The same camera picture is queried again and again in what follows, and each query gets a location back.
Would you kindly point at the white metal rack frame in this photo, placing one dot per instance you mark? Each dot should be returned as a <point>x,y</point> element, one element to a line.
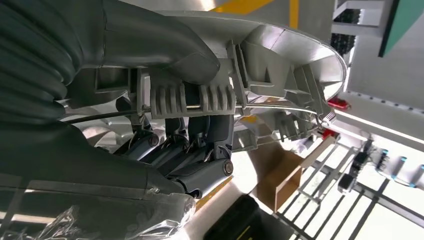
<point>361,16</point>

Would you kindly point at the black equipment case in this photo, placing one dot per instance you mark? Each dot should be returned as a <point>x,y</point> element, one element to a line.
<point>232,222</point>

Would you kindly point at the black trays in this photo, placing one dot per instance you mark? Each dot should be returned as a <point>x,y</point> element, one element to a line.
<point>342,43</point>

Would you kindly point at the brown cardboard box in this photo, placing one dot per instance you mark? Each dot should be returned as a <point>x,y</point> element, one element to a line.
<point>288,188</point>

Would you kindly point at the grey metal grid frame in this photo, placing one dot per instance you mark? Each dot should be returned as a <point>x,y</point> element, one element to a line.
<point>381,200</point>

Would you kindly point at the black devices on stand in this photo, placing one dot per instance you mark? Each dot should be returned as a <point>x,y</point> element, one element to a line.
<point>356,165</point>

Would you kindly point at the small red object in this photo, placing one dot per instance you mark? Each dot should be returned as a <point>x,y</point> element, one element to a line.
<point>330,134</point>
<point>338,103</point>

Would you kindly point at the green wall panel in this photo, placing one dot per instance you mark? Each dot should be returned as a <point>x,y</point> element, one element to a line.
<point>404,23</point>

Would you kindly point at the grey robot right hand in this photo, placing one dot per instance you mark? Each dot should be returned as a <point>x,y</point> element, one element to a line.
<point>66,172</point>

